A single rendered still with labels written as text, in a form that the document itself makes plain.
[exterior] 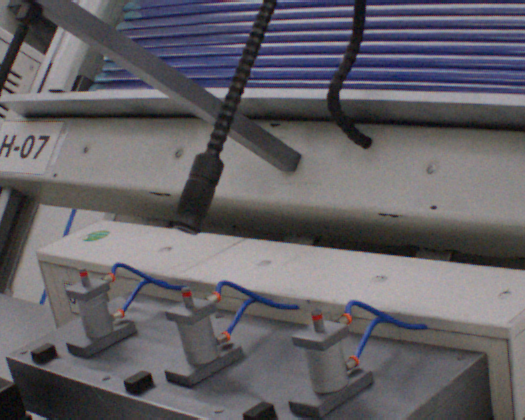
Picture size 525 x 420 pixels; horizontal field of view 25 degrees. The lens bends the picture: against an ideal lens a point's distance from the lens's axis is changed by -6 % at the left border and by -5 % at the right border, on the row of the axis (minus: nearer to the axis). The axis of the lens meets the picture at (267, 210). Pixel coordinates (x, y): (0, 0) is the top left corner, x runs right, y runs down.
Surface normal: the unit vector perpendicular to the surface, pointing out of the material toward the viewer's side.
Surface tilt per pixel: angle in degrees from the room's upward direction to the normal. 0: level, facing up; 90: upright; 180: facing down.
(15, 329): 43
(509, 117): 180
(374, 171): 90
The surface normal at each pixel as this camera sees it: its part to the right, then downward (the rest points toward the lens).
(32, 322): -0.19, -0.94
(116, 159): -0.62, -0.39
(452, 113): -0.32, 0.92
